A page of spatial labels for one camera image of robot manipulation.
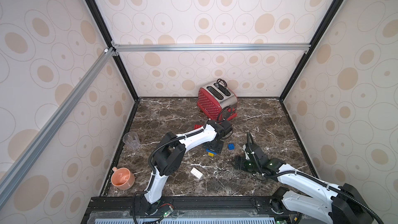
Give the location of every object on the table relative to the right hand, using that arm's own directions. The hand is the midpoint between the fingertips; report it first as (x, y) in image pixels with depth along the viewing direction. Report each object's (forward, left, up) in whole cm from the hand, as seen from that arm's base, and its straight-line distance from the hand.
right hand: (240, 163), depth 85 cm
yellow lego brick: (+5, +16, 0) cm, 17 cm away
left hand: (+6, +12, +3) cm, 13 cm away
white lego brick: (-6, +24, -1) cm, 24 cm away
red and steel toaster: (+31, +13, +16) cm, 38 cm away
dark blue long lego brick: (+2, +17, +9) cm, 20 cm away
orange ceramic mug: (-11, +62, 0) cm, 63 cm away
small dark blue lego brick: (+10, +4, -1) cm, 11 cm away
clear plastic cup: (+12, +65, +1) cm, 66 cm away
